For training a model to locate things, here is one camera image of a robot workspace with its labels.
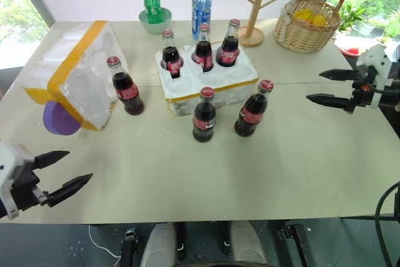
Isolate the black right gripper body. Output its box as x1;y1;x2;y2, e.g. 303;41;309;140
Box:
351;64;381;110

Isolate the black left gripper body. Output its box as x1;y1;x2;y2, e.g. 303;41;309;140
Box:
11;159;51;212

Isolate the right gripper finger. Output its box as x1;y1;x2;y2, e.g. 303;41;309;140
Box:
306;93;356;114
319;69;360;83

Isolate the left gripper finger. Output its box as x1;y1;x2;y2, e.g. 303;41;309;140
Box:
33;150;71;171
46;173;94;208

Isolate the glass cola bottle red label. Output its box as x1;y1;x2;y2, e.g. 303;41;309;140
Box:
215;18;242;69
191;23;215;73
159;29;185;80
106;56;146;117
192;86;218;144
234;79;275;138

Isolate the white foam box yellow tape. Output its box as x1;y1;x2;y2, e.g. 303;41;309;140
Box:
22;20;122;132

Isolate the white dish with red item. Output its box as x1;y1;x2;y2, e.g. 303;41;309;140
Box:
334;36;364;59

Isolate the purple round disc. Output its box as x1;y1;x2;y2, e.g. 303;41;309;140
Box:
42;101;82;137

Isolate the green potted plant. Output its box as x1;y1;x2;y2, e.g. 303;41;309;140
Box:
338;3;367;33

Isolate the yellow fruit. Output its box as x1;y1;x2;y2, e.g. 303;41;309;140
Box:
311;14;328;28
292;8;314;24

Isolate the grey rounded shape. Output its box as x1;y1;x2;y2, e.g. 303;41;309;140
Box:
229;221;267;267
139;222;176;267

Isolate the wooden branch stand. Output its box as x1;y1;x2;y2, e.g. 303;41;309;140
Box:
238;0;280;48

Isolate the clear water bottle blue cap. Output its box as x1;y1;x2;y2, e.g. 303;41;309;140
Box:
191;0;213;41

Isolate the pale green bowl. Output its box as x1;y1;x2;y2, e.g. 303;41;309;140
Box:
138;8;173;35

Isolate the green soda bottle yellow cap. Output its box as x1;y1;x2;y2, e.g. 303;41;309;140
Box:
143;0;164;25

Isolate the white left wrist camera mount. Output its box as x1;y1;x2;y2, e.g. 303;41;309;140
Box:
0;139;36;221

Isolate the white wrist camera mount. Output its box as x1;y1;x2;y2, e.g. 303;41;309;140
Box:
356;44;396;110
0;139;36;221

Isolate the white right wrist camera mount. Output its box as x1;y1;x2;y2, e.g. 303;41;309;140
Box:
356;44;396;110

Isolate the wicker basket with handle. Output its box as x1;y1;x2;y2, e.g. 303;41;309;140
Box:
274;0;351;54

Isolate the thin white cable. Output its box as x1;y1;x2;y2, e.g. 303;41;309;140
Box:
87;224;122;259

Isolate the black table bracket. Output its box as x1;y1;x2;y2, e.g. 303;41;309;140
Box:
119;227;141;267
276;223;314;267

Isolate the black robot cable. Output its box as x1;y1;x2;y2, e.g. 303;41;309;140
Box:
374;181;400;267

